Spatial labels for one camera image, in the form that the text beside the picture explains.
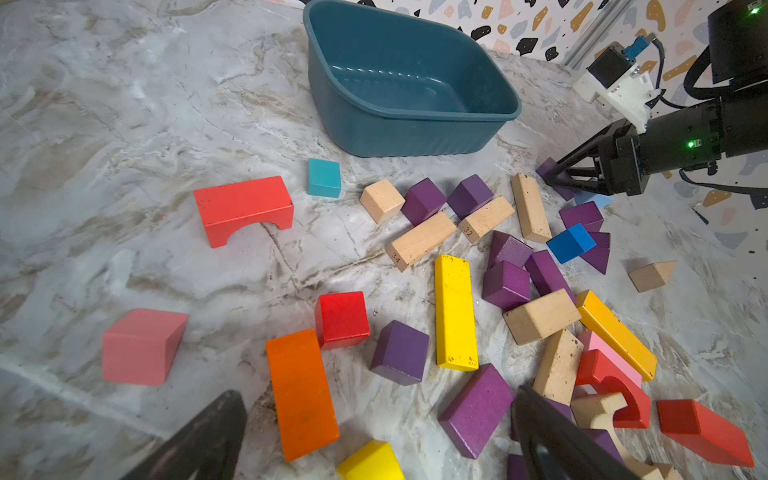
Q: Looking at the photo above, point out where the red curved arch block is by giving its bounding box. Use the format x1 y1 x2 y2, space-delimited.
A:
576 350 652 429

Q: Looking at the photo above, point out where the pink long block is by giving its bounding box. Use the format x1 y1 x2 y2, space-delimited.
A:
577 330 643 387

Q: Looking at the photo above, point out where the yellow cube red cross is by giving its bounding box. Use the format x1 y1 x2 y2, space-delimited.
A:
337 440 405 480

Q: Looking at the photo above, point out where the light blue block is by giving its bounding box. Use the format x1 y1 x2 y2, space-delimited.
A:
574 191 613 209

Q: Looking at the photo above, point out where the teal plastic storage bin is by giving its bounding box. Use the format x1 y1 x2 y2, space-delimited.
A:
303 1 522 157

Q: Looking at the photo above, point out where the purple flat block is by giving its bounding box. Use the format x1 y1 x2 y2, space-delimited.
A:
438 363 515 459

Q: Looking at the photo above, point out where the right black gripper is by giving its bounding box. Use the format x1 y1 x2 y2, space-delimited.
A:
543 120 645 196

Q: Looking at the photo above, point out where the teal small cube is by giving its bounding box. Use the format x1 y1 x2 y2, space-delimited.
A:
307 158 342 199

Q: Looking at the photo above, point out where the blue cube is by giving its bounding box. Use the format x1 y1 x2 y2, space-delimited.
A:
546 224 597 264

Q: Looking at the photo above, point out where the natural wood long block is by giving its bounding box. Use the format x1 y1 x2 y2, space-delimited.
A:
511 174 552 243

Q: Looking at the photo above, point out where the natural wood wedge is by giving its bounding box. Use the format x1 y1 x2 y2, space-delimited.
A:
629 261 677 293

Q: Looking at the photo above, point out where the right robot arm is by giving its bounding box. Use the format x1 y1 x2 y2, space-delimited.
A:
542 1 767 196

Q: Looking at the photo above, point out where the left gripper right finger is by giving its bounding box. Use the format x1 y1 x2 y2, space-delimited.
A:
512 385 637 479

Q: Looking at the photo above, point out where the pink wedge block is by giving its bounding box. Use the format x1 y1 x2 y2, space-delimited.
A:
102 308 189 386

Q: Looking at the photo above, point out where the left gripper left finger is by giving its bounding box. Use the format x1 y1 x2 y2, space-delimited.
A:
124 390 247 479

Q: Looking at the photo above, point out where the purple long block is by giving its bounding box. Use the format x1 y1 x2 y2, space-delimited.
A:
535 157 580 202

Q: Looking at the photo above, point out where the purple cube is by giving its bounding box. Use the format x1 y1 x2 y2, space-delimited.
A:
370 320 429 386

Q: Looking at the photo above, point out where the red rectangular block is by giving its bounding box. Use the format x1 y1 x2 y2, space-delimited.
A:
656 399 755 468

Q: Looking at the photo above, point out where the purple wedge block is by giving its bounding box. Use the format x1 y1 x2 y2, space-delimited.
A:
581 231 611 275

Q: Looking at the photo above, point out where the amber yellow long block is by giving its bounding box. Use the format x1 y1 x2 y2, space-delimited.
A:
576 290 658 381

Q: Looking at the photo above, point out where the orange block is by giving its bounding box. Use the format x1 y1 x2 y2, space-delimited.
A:
266 329 340 462

